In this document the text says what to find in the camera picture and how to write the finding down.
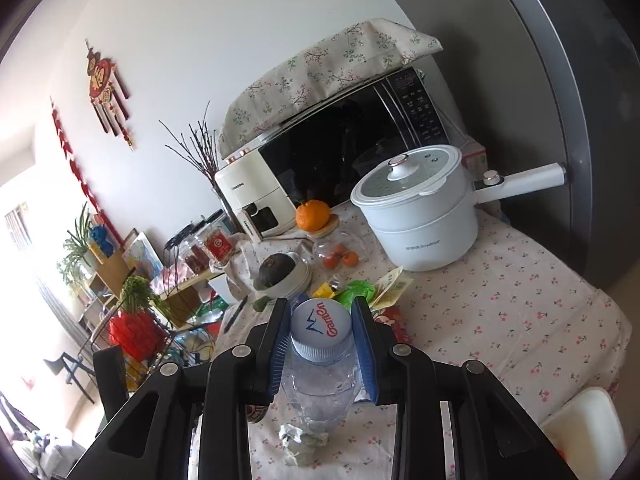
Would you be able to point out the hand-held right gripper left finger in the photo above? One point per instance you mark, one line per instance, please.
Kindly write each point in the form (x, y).
(277, 360)

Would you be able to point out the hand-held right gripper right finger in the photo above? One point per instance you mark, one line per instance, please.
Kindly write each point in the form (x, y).
(362, 350)

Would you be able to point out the clear plastic water bottle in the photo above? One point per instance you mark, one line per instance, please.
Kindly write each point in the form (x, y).
(320, 390)

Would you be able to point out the pale yellow bread snack packet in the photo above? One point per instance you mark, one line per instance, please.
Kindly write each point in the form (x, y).
(397, 292)

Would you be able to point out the yellow foil snack packet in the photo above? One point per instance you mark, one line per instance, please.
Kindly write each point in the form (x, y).
(325, 291)

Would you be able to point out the red snack packet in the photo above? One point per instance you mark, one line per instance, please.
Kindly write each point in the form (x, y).
(392, 322)

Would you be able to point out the small green vegetable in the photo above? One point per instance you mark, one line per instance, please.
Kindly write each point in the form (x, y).
(260, 305)

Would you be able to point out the green snack packet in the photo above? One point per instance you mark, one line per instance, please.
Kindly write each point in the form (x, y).
(357, 291)

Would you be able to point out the black pen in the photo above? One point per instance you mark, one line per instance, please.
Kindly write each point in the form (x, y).
(235, 314)

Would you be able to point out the white bowl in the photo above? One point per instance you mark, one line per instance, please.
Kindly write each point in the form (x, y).
(297, 272)
(305, 282)

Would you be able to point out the crumpled tissue paper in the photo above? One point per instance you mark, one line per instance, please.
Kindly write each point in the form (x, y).
(300, 445)

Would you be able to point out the dark green squash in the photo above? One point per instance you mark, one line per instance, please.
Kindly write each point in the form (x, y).
(275, 270)

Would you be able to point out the small tangerine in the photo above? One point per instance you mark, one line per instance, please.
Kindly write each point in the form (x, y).
(330, 261)
(351, 258)
(340, 252)

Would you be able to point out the glass jar with wooden lid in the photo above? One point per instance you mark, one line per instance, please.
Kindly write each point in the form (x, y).
(325, 247)

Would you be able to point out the glass jar with red label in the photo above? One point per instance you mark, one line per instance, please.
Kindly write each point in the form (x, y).
(217, 246)

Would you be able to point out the glass jar with red contents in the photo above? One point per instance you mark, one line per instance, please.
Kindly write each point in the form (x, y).
(192, 257)

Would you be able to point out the white electric cooking pot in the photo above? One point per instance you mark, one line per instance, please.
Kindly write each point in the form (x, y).
(425, 230)

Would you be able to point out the cherry print tablecloth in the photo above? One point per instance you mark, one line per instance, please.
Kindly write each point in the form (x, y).
(500, 310)

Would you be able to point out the large orange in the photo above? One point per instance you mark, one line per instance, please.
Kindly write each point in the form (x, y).
(312, 215)

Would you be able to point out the red pot with green plant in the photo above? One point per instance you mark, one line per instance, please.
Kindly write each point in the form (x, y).
(135, 335)

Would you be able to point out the colourful picture board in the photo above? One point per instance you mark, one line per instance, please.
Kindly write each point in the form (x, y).
(142, 257)

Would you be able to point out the white air fryer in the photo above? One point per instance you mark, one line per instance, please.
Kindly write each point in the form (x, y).
(250, 185)

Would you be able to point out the wooden shelf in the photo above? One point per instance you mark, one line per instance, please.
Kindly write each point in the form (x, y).
(112, 265)

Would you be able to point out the black microwave oven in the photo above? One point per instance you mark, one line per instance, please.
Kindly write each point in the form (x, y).
(320, 160)

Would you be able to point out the black chair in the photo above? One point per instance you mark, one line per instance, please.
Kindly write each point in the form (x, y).
(70, 365)

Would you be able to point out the bare twig branches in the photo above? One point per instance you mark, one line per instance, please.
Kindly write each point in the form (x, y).
(205, 160)

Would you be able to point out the blue toy figure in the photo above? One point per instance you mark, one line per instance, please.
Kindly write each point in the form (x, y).
(100, 237)

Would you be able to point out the pink box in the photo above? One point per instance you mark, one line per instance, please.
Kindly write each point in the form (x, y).
(475, 157)

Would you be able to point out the spider plant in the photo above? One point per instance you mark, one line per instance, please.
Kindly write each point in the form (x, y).
(77, 250)

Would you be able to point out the white stool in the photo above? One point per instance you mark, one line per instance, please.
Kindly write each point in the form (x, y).
(585, 425)

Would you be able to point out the red hanging garland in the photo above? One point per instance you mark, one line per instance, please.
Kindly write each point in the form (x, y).
(75, 170)

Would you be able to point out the floral cloth cover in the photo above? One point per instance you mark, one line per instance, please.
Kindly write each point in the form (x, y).
(310, 75)

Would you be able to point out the red wall ornament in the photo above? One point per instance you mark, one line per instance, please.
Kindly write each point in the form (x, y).
(100, 77)

